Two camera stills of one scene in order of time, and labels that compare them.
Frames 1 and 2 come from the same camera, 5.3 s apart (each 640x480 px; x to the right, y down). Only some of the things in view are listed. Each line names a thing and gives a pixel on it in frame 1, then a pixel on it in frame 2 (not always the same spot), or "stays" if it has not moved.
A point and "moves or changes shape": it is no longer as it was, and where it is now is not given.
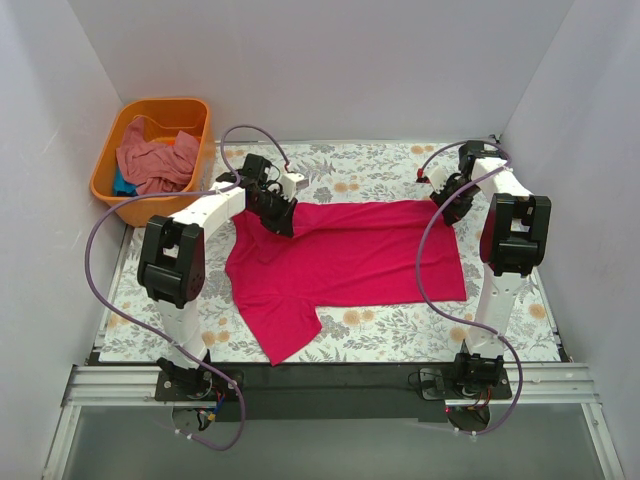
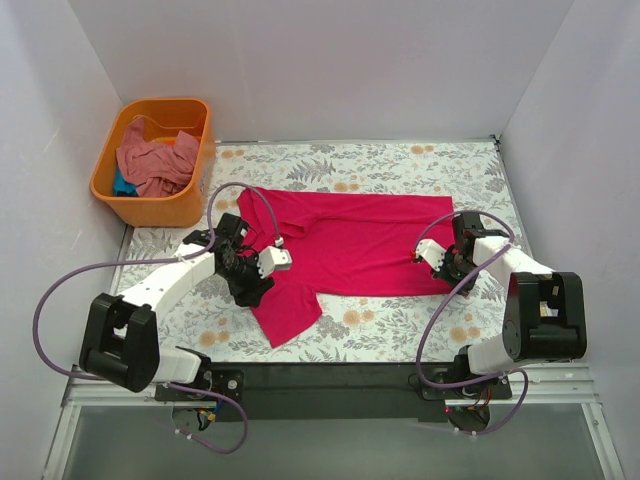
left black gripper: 275,211 to 250,288
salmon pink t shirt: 157,168 stays
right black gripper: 454,201 to 454,278
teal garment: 123,188 stays
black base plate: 333,392 stays
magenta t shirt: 340,253 moves or changes shape
